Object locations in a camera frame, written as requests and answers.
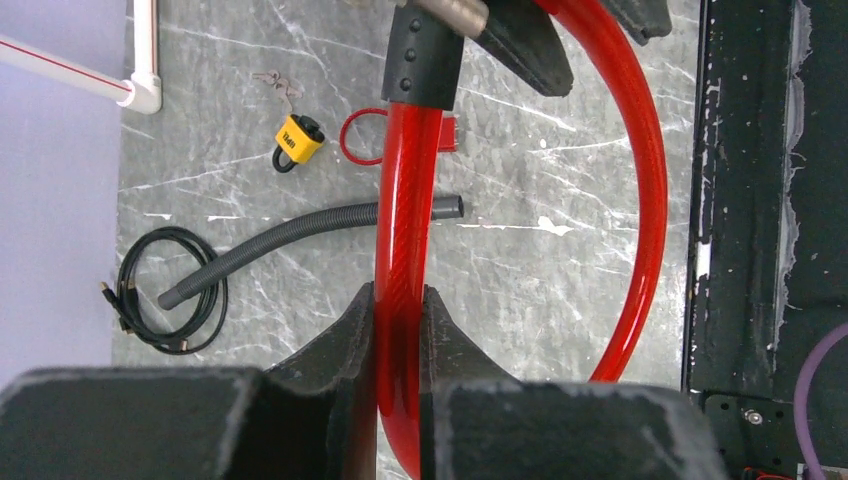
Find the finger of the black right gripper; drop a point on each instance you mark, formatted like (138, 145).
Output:
(520, 35)
(643, 20)

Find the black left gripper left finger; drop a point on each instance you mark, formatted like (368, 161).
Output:
(311, 416)

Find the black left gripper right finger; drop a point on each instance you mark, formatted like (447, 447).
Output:
(479, 422)

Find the red cable bike lock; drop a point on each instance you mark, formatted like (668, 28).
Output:
(420, 84)

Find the yellow padlock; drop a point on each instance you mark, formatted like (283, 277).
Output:
(296, 142)

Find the silver padlock keys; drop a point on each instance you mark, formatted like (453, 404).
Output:
(283, 88)

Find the white pvc pipe frame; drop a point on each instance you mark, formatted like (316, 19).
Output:
(106, 48)

